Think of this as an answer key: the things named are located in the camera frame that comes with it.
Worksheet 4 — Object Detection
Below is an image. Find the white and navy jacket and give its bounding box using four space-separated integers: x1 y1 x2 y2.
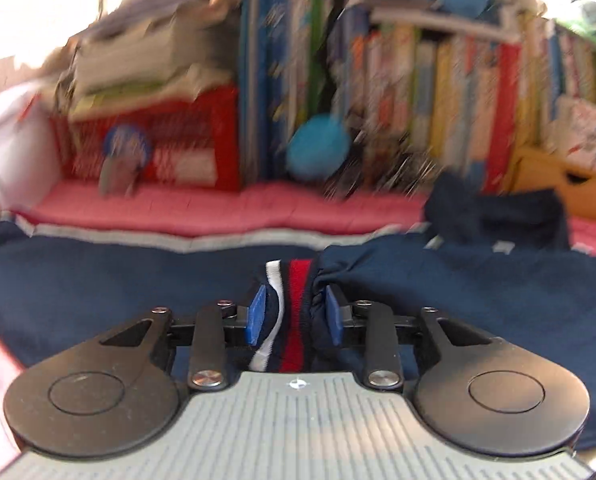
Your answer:
0 174 596 448

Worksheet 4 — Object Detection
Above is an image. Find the pink rabbit print towel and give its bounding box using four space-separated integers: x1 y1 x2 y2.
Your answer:
0 183 596 470

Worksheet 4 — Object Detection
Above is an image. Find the miniature bicycle model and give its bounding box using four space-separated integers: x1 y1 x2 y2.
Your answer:
322 130 442 200

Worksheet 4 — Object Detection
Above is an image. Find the blue plush ball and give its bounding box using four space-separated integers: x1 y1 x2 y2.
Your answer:
286 114 351 182

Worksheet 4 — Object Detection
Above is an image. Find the red plastic basket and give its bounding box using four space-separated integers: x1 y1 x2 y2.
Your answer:
50 84 240 192

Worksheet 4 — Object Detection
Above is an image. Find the row of upright books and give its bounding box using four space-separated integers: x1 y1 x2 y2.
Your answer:
238 0 596 192

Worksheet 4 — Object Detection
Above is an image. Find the wooden desk drawer organizer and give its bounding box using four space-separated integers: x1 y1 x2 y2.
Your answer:
507 148 596 221

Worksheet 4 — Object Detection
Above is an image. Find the stack of papers and notebooks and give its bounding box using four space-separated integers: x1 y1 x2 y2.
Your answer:
41 0 240 120

